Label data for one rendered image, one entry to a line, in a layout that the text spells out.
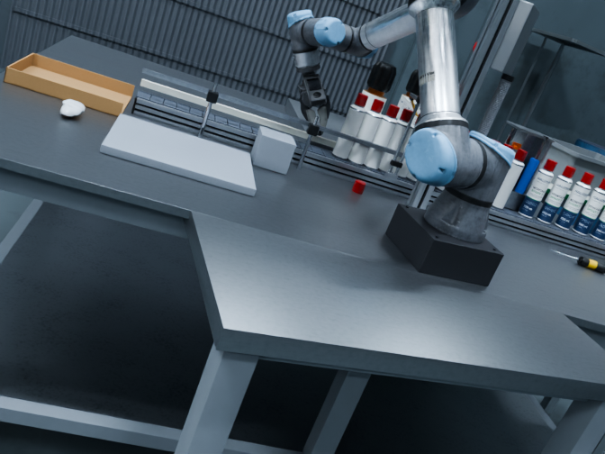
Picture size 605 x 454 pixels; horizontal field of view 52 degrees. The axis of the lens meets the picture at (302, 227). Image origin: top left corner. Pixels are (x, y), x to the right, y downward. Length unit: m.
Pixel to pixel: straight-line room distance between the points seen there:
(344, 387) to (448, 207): 0.50
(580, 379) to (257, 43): 4.52
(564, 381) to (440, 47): 0.73
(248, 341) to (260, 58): 4.64
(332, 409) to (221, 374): 0.66
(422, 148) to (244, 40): 4.15
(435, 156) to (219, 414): 0.68
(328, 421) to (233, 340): 0.74
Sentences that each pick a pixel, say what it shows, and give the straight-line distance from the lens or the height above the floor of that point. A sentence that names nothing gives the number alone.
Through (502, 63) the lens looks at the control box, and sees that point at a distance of 1.85.
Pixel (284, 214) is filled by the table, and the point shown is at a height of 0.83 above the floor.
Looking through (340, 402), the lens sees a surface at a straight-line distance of 1.60.
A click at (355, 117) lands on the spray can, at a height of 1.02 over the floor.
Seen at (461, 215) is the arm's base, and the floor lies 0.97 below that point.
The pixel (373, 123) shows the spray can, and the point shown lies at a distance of 1.91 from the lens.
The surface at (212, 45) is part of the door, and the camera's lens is 5.37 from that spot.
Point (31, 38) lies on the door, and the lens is 5.35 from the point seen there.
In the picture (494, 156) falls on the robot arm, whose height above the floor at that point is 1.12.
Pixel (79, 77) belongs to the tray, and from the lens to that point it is 2.03.
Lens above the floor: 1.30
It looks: 19 degrees down
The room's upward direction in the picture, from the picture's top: 21 degrees clockwise
